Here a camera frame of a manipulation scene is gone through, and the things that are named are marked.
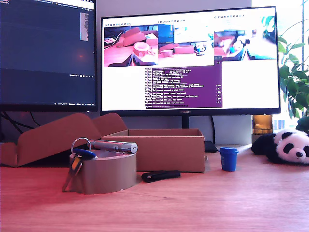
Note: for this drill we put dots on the brown packing tape roll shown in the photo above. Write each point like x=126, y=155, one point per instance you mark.
x=108, y=174

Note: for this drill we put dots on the open cardboard box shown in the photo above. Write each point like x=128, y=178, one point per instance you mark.
x=169, y=154

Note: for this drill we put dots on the bright-screen black-framed monitor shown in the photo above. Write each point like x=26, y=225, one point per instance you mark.
x=248, y=84

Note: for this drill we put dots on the panda plush toy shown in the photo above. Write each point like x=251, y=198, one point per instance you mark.
x=287, y=147

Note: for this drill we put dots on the silver metal flashlight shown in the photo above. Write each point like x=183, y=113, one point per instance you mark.
x=113, y=145

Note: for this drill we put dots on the black monitor stand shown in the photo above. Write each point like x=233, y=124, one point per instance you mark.
x=185, y=122

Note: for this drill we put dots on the dark-screen computer monitor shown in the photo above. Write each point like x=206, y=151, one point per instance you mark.
x=43, y=60

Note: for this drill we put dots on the black USB stick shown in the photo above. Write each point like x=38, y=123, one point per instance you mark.
x=161, y=175

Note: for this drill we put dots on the green leafy houseplant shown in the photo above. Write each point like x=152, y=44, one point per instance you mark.
x=293, y=87

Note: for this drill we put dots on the small blue cup with lid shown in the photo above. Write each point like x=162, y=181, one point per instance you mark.
x=228, y=160

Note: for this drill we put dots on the amber glass jar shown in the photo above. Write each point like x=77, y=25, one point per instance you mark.
x=262, y=124

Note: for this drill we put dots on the key bunch with blue fob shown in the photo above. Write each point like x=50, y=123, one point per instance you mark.
x=83, y=154

